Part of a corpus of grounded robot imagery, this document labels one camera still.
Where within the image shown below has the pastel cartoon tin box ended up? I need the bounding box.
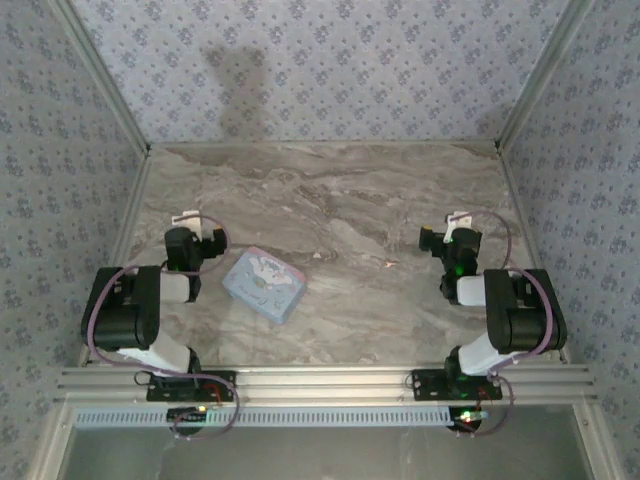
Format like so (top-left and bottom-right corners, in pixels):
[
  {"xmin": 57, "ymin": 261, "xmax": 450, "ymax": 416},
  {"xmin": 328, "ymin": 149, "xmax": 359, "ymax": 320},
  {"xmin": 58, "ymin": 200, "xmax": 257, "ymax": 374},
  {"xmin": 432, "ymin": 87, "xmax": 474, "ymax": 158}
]
[{"xmin": 221, "ymin": 244, "xmax": 309, "ymax": 326}]

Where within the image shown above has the black controller board with LED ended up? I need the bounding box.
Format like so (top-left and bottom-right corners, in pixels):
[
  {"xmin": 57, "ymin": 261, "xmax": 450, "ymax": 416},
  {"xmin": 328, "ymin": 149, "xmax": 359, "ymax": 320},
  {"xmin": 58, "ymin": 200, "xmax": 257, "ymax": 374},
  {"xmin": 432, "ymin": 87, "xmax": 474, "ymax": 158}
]
[
  {"xmin": 167, "ymin": 405, "xmax": 210, "ymax": 435},
  {"xmin": 448, "ymin": 407, "xmax": 490, "ymax": 435}
]

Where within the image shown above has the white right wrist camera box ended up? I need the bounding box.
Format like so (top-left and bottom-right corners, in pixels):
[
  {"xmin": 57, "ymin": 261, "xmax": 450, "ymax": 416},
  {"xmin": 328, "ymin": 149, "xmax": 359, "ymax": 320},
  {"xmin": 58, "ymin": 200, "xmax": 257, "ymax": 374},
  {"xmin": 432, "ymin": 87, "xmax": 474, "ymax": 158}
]
[{"xmin": 445, "ymin": 211, "xmax": 474, "ymax": 246}]

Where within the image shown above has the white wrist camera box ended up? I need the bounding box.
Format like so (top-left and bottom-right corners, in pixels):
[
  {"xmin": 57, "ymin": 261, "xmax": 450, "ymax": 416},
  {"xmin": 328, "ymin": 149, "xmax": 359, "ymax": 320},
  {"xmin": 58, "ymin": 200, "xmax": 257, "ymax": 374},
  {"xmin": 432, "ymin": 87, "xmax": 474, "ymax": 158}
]
[
  {"xmin": 445, "ymin": 211, "xmax": 474, "ymax": 246},
  {"xmin": 171, "ymin": 209, "xmax": 203, "ymax": 236}
]

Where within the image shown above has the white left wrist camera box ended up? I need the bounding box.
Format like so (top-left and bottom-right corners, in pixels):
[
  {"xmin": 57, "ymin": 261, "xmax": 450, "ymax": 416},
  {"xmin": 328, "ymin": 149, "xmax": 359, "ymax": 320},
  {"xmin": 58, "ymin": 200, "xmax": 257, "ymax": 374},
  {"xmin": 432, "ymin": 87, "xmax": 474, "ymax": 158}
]
[{"xmin": 171, "ymin": 209, "xmax": 203, "ymax": 236}]

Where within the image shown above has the aluminium table side rail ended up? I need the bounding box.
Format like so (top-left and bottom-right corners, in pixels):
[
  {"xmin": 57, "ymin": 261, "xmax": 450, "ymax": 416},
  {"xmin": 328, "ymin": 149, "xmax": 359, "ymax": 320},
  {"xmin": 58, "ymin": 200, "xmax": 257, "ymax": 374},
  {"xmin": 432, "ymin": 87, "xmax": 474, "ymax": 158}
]
[
  {"xmin": 497, "ymin": 149, "xmax": 574, "ymax": 366},
  {"xmin": 77, "ymin": 152, "xmax": 154, "ymax": 369}
]

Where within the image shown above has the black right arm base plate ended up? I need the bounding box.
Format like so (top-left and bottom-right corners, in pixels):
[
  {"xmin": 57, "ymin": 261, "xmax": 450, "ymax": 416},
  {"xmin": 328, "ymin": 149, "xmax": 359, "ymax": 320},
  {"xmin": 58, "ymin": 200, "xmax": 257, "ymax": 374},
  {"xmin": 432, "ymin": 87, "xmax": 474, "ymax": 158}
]
[{"xmin": 410, "ymin": 368, "xmax": 503, "ymax": 401}]

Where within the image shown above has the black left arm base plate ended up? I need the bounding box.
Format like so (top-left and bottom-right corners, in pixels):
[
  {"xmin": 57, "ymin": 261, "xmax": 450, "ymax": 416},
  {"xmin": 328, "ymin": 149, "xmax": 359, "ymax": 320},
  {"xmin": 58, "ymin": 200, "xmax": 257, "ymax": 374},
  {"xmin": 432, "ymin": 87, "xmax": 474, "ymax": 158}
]
[{"xmin": 146, "ymin": 370, "xmax": 237, "ymax": 403}]

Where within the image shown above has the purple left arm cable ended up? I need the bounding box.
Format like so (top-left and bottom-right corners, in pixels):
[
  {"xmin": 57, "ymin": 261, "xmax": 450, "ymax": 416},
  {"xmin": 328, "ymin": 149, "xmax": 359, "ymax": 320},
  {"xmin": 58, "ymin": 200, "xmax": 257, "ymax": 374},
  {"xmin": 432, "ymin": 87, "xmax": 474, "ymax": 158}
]
[{"xmin": 85, "ymin": 213, "xmax": 242, "ymax": 442}]

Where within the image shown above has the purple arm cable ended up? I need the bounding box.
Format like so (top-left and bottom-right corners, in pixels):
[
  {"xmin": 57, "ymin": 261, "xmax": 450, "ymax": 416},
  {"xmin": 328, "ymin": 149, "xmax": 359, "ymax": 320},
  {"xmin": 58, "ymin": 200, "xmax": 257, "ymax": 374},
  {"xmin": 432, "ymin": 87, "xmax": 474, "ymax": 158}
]
[
  {"xmin": 449, "ymin": 209, "xmax": 569, "ymax": 440},
  {"xmin": 85, "ymin": 213, "xmax": 242, "ymax": 442}
]

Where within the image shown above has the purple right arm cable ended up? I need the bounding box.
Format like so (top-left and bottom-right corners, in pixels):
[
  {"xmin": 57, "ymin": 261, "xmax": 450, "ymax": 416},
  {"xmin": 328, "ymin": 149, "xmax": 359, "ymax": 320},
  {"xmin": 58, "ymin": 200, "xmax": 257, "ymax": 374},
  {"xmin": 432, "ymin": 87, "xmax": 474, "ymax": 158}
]
[{"xmin": 449, "ymin": 209, "xmax": 569, "ymax": 440}]

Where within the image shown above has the long aluminium mounting rail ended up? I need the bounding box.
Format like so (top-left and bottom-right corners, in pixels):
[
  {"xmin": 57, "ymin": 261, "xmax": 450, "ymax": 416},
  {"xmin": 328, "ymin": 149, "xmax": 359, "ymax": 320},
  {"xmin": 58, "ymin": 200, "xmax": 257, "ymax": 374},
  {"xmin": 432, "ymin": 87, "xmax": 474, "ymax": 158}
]
[{"xmin": 55, "ymin": 364, "xmax": 599, "ymax": 404}]

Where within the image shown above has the aluminium frame post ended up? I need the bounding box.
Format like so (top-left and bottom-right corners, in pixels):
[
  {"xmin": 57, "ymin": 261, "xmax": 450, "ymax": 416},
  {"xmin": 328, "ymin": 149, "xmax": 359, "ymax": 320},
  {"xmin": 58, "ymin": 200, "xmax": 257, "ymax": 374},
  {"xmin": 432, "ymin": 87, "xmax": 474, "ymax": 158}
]
[
  {"xmin": 49, "ymin": 0, "xmax": 153, "ymax": 156},
  {"xmin": 496, "ymin": 0, "xmax": 600, "ymax": 154}
]

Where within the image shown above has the grey slotted cable duct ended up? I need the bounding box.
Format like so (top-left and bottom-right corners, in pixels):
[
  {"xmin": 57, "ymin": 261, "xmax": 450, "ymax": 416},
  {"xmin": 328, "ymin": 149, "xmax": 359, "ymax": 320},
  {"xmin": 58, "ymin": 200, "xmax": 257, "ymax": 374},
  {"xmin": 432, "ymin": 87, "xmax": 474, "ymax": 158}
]
[{"xmin": 73, "ymin": 405, "xmax": 451, "ymax": 430}]

